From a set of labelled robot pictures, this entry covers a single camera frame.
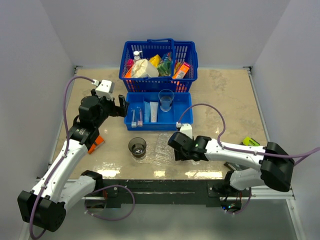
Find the orange white carton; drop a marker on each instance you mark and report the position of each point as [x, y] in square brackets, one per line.
[180, 70]

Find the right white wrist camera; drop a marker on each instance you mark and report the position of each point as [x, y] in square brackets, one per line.
[185, 128]

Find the white pump bottle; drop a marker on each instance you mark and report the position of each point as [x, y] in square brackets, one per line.
[136, 56]

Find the clear oval textured tray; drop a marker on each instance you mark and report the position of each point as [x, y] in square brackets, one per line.
[150, 157]

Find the dark package on table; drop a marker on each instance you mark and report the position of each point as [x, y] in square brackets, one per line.
[234, 166]

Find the yellow snack packet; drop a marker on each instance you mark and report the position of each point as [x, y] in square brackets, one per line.
[155, 60]

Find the blue compartment organizer bin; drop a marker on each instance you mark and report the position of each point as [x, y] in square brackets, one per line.
[166, 121]

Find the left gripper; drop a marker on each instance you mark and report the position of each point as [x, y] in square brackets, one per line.
[121, 110]

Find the cream paper bag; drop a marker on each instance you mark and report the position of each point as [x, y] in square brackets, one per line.
[144, 69]

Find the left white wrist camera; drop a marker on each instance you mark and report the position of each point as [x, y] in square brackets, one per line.
[104, 88]

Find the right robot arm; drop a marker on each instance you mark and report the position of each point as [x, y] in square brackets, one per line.
[266, 165]

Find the white-blue wrapped toothbrush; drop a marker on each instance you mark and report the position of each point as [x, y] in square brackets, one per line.
[133, 119]

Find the clear blue banded cup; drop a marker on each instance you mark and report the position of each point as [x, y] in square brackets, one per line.
[166, 98]

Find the white orange toothpaste tube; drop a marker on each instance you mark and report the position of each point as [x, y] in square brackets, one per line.
[153, 111]

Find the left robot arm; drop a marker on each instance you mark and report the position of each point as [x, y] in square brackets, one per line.
[46, 205]

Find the orange box on table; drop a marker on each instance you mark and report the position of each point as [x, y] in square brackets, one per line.
[96, 144]

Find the green sponge package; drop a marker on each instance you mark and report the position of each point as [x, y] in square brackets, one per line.
[165, 64]

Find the pink wrapped toothbrush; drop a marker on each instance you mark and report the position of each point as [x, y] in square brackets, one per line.
[140, 117]

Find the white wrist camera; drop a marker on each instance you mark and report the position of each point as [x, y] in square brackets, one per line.
[185, 128]
[104, 88]

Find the clear small textured tray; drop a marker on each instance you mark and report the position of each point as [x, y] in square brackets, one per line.
[163, 152]

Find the green yellow razor package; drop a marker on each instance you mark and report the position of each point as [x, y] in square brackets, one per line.
[248, 141]

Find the pink box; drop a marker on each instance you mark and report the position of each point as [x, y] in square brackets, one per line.
[130, 64]

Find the dark brown banded cup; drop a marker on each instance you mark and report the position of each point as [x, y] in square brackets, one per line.
[137, 146]

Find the blue plastic shopping basket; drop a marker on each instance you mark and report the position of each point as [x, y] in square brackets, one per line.
[181, 51]

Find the orange scrub package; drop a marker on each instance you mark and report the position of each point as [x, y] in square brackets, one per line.
[129, 73]

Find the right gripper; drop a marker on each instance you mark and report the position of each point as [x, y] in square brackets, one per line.
[179, 155]

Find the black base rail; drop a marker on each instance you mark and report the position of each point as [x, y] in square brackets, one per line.
[165, 192]

